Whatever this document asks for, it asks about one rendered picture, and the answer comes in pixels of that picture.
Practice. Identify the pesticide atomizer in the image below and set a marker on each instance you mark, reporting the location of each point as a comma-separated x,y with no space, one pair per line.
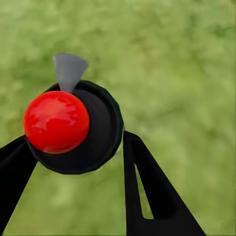
75,126

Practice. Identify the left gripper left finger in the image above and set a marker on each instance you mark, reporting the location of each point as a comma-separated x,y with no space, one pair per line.
17,162

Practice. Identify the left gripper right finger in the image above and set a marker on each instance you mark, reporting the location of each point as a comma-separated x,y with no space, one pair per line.
171,215

